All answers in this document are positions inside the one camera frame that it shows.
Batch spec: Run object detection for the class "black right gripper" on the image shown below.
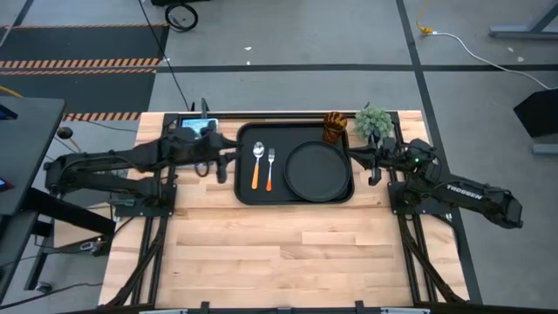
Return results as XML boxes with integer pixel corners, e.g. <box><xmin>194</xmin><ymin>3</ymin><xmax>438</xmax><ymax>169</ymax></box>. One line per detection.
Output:
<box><xmin>347</xmin><ymin>139</ymin><xmax>409</xmax><ymax>187</ymax></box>

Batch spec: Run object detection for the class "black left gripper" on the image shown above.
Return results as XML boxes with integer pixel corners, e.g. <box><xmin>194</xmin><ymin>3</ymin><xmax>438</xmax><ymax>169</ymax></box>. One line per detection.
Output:
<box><xmin>174</xmin><ymin>130</ymin><xmax>244</xmax><ymax>185</ymax></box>

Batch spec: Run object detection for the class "spoon with orange handle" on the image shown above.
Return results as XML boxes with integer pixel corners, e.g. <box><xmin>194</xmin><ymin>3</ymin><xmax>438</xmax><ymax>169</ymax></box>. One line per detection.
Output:
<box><xmin>251</xmin><ymin>140</ymin><xmax>266</xmax><ymax>191</ymax></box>

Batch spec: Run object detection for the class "fork with orange handle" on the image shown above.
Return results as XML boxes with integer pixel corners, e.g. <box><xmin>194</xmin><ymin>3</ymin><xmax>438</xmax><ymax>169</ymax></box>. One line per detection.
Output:
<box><xmin>265</xmin><ymin>147</ymin><xmax>276</xmax><ymax>193</ymax></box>

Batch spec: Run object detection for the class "black round plate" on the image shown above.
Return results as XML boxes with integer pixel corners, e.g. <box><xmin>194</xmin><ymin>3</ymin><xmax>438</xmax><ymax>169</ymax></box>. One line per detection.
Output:
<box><xmin>283</xmin><ymin>140</ymin><xmax>352</xmax><ymax>203</ymax></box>

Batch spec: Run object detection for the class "amber ribbed cup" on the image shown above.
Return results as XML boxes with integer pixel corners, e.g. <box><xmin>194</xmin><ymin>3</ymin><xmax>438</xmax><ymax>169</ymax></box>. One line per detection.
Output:
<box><xmin>322</xmin><ymin>111</ymin><xmax>349</xmax><ymax>145</ymax></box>

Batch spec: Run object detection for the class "black plastic tray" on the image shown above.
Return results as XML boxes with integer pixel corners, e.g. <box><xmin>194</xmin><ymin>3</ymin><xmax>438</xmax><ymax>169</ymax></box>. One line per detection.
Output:
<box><xmin>234</xmin><ymin>120</ymin><xmax>356</xmax><ymax>206</ymax></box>

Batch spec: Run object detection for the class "small green artificial plant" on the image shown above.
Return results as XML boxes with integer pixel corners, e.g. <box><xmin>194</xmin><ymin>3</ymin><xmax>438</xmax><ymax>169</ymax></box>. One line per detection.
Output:
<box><xmin>353</xmin><ymin>106</ymin><xmax>395</xmax><ymax>141</ymax></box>

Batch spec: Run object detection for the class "tablet with lit screen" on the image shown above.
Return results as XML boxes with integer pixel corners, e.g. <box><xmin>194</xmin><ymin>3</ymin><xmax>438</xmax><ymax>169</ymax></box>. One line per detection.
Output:
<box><xmin>180</xmin><ymin>117</ymin><xmax>220</xmax><ymax>137</ymax></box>

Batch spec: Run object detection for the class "black box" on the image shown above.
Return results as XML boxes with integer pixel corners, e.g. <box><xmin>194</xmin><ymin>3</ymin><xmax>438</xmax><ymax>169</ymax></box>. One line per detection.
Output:
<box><xmin>513</xmin><ymin>88</ymin><xmax>558</xmax><ymax>139</ymax></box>

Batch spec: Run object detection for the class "black mat with hazard stripes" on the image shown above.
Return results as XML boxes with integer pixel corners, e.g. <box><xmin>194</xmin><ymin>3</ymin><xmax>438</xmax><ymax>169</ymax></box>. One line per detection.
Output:
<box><xmin>0</xmin><ymin>24</ymin><xmax>170</xmax><ymax>122</ymax></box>

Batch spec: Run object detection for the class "grey table leg foot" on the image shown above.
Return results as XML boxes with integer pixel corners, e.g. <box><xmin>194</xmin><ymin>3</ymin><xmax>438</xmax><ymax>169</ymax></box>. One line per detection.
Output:
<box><xmin>487</xmin><ymin>0</ymin><xmax>558</xmax><ymax>40</ymax></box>

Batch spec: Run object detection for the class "black side desk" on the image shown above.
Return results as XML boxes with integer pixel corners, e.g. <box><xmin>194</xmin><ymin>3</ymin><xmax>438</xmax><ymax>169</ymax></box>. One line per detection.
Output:
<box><xmin>0</xmin><ymin>96</ymin><xmax>117</xmax><ymax>302</ymax></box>

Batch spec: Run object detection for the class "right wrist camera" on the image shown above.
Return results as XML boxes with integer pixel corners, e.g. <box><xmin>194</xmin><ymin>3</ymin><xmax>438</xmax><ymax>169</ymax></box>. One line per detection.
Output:
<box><xmin>372</xmin><ymin>133</ymin><xmax>396</xmax><ymax>152</ymax></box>

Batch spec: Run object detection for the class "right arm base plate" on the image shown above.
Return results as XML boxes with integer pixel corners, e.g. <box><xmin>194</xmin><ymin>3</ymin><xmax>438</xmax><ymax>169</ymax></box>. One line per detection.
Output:
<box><xmin>387</xmin><ymin>181</ymin><xmax>453</xmax><ymax>215</ymax></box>

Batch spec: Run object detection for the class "black table frame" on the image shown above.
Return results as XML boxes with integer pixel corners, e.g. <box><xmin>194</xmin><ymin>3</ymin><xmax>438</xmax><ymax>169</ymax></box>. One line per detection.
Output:
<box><xmin>104</xmin><ymin>111</ymin><xmax>470</xmax><ymax>314</ymax></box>

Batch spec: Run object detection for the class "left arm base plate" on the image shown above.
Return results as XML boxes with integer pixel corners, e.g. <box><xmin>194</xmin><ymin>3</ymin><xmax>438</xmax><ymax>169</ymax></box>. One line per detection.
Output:
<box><xmin>113</xmin><ymin>182</ymin><xmax>178</xmax><ymax>218</ymax></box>

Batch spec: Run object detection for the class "long black floor cable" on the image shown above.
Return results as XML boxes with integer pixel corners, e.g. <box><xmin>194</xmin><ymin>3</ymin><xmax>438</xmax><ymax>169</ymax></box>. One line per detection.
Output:
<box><xmin>138</xmin><ymin>0</ymin><xmax>193</xmax><ymax>113</ymax></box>

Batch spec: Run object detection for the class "coiled black cable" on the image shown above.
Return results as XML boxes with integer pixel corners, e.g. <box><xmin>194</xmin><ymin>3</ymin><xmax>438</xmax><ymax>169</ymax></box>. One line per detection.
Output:
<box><xmin>165</xmin><ymin>2</ymin><xmax>200</xmax><ymax>33</ymax></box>

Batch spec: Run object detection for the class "yellow floor cable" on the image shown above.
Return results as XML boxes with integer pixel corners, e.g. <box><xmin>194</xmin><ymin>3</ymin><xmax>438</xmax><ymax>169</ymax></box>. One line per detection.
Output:
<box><xmin>416</xmin><ymin>0</ymin><xmax>436</xmax><ymax>36</ymax></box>

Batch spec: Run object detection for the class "white floor cable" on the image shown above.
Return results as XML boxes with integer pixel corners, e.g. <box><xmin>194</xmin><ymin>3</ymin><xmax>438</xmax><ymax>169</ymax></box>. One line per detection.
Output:
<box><xmin>431</xmin><ymin>30</ymin><xmax>558</xmax><ymax>91</ymax></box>

